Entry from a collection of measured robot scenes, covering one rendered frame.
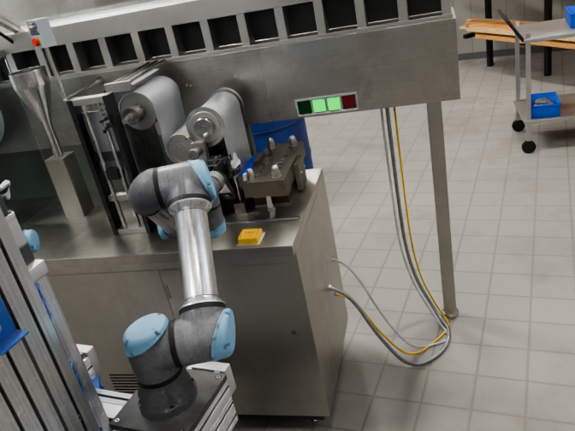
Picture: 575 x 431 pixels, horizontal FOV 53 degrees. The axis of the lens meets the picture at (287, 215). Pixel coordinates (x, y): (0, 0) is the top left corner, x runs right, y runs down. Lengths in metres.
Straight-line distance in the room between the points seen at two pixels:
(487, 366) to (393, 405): 0.46
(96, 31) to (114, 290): 1.06
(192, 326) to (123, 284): 0.91
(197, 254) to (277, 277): 0.61
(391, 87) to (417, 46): 0.18
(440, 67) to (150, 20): 1.15
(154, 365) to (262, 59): 1.35
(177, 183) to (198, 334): 0.40
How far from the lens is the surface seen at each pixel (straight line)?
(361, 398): 2.63
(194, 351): 1.42
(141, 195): 1.58
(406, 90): 2.32
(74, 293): 2.43
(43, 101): 2.53
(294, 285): 2.05
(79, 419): 1.54
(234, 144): 2.24
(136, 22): 2.53
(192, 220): 1.51
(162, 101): 2.27
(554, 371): 2.74
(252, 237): 1.98
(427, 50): 2.29
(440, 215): 2.70
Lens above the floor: 1.82
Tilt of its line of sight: 25 degrees down
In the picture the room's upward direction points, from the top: 12 degrees counter-clockwise
